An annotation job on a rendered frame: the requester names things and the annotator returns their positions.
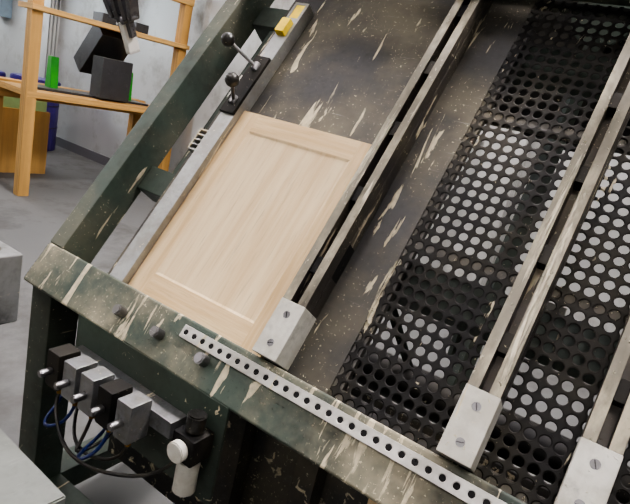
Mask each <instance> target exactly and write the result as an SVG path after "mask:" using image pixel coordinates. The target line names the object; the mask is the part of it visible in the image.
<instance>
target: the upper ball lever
mask: <svg viewBox="0 0 630 504"><path fill-rule="evenodd" d="M221 42H222V44H223V45H224V46H226V47H231V46H232V47H233V48H234V49H236V50H237V51H238V52H239V53H240V54H241V55H242V56H243V57H244V58H245V59H246V60H247V61H248V62H249V63H250V64H251V65H252V66H251V70H254V71H257V70H258V68H259V67H260V65H261V64H260V63H259V62H258V61H255V62H253V61H252V60H251V59H250V58H249V57H248V56H247V55H246V54H245V53H244V52H243V51H242V50H241V49H240V48H239V47H238V46H237V45H236V44H235V37H234V35H233V34H232V33H230V32H225V33H223V34H222V36H221Z"/></svg>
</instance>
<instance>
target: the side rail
mask: <svg viewBox="0 0 630 504"><path fill-rule="evenodd" d="M274 1H275V0H226V1H225V3H224V4H223V5H222V7H221V8H220V9H219V11H218V12H217V14H216V15H215V16H214V18H213V19H212V20H211V22H210V23H209V24H208V26H207V27H206V29H205V30H204V31H203V33H202V34H201V35H200V37H199V38H198V40H197V41H196V42H195V44H194V45H193V46H192V48H191V49H190V50H189V52H188V53H187V55H186V56H185V57H184V59H183V60H182V61H181V63H180V64H179V66H178V67H177V68H176V70H175V71H174V72H173V74H172V75H171V76H170V78H169V79H168V81H167V82H166V83H165V85H164V86H163V87H162V89H161V90H160V92H159V93H158V94H157V96H156V97H155V98H154V100H153V101H152V102H151V104H150V105H149V107H148V108H147V109H146V111H145V112H144V113H143V115H142V116H141V118H140V119H139V120H138V122H137V123H136V124H135V126H134V127H133V128H132V130H131V131H130V133H129V134H128V135H127V137H126V138H125V139H124V141H123V142H122V144H121V145H120V146H119V148H118V149H117V150H116V152H115V153H114V154H113V156H112V157H111V159H110V160H109V161H108V163H107V164H106V165H105V167H104V168H103V170H102V171H101V172H100V174H99V175H98V176H97V178H96V179H95V180H94V182H93V183H92V185H91V186H90V187H89V189H88V190H87V191H86V193H85V194H84V195H83V197H82V198H81V200H80V201H79V202H78V204H77V205H76V206H75V208H74V209H73V211H72V212H71V213H70V215H69V216H68V217H67V219H66V220H65V221H64V223H63V224H62V226H61V227H60V228H59V230H58V231H57V232H56V234H55V235H54V237H53V238H52V239H51V243H53V244H55V245H57V246H59V247H60V248H62V249H64V250H66V251H68V252H70V253H71V254H73V255H75V256H77V257H79V258H80V259H82V260H84V261H86V262H88V263H90V264H91V262H92V261H93V259H94V258H95V256H96V255H97V254H98V252H99V251H100V249H101V248H102V246H103V245H104V244H105V242H106V241H107V239H108V238H109V236H110V235H111V234H112V232H113V231H114V229H115V228H116V226H117V225H118V224H119V222H120V221H121V219H122V218H123V216H124V215H125V214H126V212H127V211H128V209H129V208H130V206H131V205H132V204H133V202H134V201H135V199H136V198H137V196H138V195H139V194H140V192H141V190H140V189H139V188H138V185H139V184H140V182H141V181H142V180H143V178H144V177H145V175H146V174H147V172H148V171H149V170H150V168H151V167H152V166H154V167H157V168H158V166H159V165H160V164H161V162H162V161H163V159H164V158H165V156H166V155H167V154H168V152H169V151H170V149H171V148H172V146H173V145H174V144H175V142H176V141H177V139H178V138H179V136H180V135H181V134H182V132H183V131H184V129H185V128H186V126H187V125H188V124H189V122H190V121H191V119H192V118H193V116H194V115H195V114H196V112H197V111H198V109H199V108H200V106H201V105H202V104H203V102H204V101H205V99H206V98H207V96H208V95H209V94H210V92H211V91H212V89H213V88H214V86H215V85H216V84H217V82H218V81H219V79H220V78H221V76H222V75H223V74H224V72H225V71H226V69H227V68H228V66H229V65H230V64H231V62H232V61H233V59H234V58H235V56H236V55H237V54H238V51H237V50H236V49H234V48H233V47H232V46H231V47H226V46H224V45H223V44H222V42H221V36H222V34H223V33H225V32H230V33H232V34H233V35H234V37H235V44H236V45H237V46H238V47H239V48H240V49H241V48H242V46H243V45H244V44H245V42H246V41H247V39H248V38H249V36H250V35H251V34H252V32H253V31H254V27H253V25H252V23H253V22H254V20H255V19H256V18H257V16H258V15H259V13H260V12H261V10H262V9H263V8H264V7H270V6H271V5H272V4H273V2H274Z"/></svg>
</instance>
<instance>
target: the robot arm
mask: <svg viewBox="0 0 630 504"><path fill-rule="evenodd" d="M103 3H104V5H105V8H106V10H107V13H108V15H109V17H110V18H111V19H115V21H116V22H117V23H118V26H119V30H120V33H121V36H122V39H123V43H124V46H125V50H126V54H128V55H132V54H135V53H137V52H140V48H139V44H138V40H137V33H136V29H135V25H134V21H135V20H137V19H139V18H140V16H139V5H138V0H103ZM112 11H113V12H112Z"/></svg>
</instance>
